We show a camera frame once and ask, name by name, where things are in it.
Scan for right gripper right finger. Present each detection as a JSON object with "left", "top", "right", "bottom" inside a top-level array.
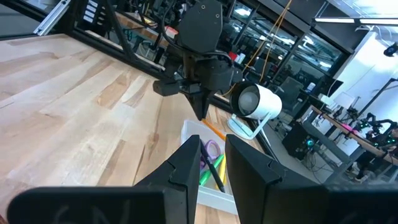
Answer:
[{"left": 225, "top": 134, "right": 328, "bottom": 224}]

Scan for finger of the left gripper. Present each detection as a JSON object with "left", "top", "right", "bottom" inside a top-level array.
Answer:
[
  {"left": 185, "top": 90, "right": 205, "bottom": 121},
  {"left": 201, "top": 90, "right": 218, "bottom": 121}
]

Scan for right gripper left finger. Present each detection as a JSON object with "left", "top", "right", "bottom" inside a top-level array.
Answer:
[{"left": 133, "top": 134, "right": 202, "bottom": 224}]

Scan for green marker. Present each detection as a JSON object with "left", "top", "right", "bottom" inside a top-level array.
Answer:
[{"left": 198, "top": 154, "right": 225, "bottom": 187}]

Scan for black pen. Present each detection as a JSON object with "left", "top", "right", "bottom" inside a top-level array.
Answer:
[{"left": 200, "top": 139, "right": 226, "bottom": 194}]

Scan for orange pencil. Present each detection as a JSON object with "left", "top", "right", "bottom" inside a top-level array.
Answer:
[{"left": 201, "top": 119, "right": 227, "bottom": 141}]

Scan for yellow highlighter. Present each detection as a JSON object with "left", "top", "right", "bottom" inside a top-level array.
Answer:
[{"left": 215, "top": 155, "right": 228, "bottom": 191}]

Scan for purple scissors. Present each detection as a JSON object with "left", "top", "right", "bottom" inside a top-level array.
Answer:
[{"left": 200, "top": 139, "right": 222, "bottom": 170}]

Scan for clear plastic supply box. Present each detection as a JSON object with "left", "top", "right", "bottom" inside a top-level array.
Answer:
[{"left": 181, "top": 119, "right": 240, "bottom": 215}]

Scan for black control box white labels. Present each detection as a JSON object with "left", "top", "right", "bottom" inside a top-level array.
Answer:
[{"left": 74, "top": 0, "right": 109, "bottom": 32}]

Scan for white cylindrical spot lamp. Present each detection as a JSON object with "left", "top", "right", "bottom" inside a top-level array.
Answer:
[{"left": 226, "top": 81, "right": 283, "bottom": 141}]

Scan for black computer blue light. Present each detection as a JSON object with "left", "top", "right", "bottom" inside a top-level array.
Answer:
[{"left": 281, "top": 120, "right": 315, "bottom": 162}]

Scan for silver aluminium extrusion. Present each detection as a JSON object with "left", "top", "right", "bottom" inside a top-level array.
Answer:
[{"left": 33, "top": 0, "right": 72, "bottom": 37}]

